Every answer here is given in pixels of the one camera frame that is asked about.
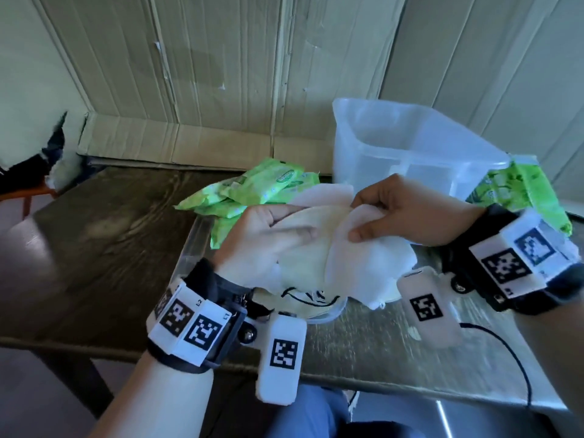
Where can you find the person's left hand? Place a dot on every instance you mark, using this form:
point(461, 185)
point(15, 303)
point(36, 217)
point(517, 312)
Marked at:
point(248, 244)

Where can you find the person's right hand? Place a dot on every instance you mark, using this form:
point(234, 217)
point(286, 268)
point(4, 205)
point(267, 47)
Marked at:
point(419, 214)

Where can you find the person's left thumb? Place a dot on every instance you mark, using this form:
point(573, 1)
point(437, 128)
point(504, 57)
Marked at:
point(296, 233)

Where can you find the person's right thumb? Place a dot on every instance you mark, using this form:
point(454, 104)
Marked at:
point(367, 229)

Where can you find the cream round plate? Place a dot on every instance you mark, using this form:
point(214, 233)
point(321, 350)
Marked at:
point(310, 255)

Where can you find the white wet wipe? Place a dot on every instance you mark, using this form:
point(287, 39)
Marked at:
point(378, 264)

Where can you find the person's right forearm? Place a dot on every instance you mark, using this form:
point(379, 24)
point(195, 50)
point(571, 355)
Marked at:
point(556, 360)

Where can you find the person's left forearm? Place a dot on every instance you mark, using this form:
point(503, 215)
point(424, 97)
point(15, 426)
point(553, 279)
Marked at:
point(155, 401)

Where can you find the green wet wipe packet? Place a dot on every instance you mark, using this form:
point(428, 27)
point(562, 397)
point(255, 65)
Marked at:
point(269, 180)
point(226, 230)
point(207, 198)
point(301, 183)
point(524, 186)

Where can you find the plate with black line drawing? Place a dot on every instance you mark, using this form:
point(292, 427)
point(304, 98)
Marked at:
point(315, 303)

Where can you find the clear plastic storage bin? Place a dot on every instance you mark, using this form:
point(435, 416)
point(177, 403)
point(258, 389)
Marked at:
point(410, 141)

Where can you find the left wrist marker band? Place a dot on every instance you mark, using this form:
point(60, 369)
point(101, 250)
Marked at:
point(196, 328)

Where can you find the wrist marker band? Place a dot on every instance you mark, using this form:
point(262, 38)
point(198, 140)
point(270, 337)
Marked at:
point(515, 259)
point(196, 328)

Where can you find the right wrist marker band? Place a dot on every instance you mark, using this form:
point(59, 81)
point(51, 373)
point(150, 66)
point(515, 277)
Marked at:
point(515, 259)

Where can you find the person's blue jeans legs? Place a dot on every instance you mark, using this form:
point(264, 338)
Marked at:
point(315, 417)

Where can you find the red chair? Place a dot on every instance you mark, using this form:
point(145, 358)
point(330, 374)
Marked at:
point(27, 196)

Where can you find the dark cloth bundle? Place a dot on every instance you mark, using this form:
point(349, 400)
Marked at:
point(32, 166)

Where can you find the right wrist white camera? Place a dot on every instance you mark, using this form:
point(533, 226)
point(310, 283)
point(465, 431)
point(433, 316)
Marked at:
point(429, 310)

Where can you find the wrist white camera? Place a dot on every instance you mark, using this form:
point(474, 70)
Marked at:
point(283, 355)
point(429, 310)

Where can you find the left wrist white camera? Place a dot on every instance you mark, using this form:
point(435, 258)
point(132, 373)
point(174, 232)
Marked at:
point(283, 355)

